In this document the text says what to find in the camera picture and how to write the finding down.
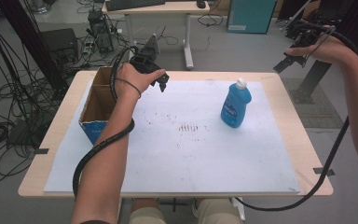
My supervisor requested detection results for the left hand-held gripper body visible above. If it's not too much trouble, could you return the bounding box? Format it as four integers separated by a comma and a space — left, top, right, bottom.
130, 34, 171, 86

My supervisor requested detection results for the black keyboard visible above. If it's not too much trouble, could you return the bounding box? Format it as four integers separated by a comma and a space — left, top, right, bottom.
104, 0, 166, 12

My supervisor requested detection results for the person's right hand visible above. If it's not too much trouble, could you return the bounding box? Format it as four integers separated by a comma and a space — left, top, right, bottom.
284, 33, 353, 65

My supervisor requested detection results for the teal box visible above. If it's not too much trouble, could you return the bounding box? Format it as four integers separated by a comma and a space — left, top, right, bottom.
226, 0, 278, 35

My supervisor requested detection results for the black equipment box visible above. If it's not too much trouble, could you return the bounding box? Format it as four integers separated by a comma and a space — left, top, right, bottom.
39, 28, 79, 65

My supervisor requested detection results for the black metal stand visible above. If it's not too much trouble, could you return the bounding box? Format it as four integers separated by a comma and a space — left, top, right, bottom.
291, 60, 334, 105

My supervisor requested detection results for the person's leg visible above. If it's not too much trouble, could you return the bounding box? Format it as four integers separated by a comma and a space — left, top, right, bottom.
128, 198, 164, 224
197, 197, 244, 224

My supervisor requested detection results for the person's right leg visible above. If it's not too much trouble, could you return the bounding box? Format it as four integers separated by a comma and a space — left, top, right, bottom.
197, 197, 244, 224

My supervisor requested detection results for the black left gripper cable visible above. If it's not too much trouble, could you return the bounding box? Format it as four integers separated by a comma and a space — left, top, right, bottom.
72, 46, 139, 200

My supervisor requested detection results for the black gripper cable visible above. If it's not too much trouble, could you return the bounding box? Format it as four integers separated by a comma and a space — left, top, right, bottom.
72, 46, 139, 200
235, 22, 358, 213

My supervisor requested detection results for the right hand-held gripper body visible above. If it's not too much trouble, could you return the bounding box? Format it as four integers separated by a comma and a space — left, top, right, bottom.
292, 28, 322, 68

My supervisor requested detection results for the blue bottle with white cap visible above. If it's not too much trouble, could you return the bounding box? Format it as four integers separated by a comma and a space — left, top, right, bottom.
219, 77, 253, 129

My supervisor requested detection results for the person's left leg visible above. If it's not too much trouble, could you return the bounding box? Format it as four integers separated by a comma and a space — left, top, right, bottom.
128, 198, 164, 224

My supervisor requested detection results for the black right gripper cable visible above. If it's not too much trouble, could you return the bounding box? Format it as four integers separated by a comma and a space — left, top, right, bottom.
235, 22, 358, 213

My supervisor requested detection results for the white desk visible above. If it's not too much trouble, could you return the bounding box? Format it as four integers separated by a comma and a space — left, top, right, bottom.
102, 0, 211, 70

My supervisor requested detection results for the person's left hand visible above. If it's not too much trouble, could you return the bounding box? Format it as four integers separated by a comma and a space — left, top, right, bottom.
114, 62, 167, 102

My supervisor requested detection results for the black wrist band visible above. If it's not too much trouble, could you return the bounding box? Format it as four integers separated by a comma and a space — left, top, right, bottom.
115, 77, 143, 99

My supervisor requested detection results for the open cardboard box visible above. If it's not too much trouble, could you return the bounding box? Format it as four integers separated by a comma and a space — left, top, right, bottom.
78, 65, 119, 147

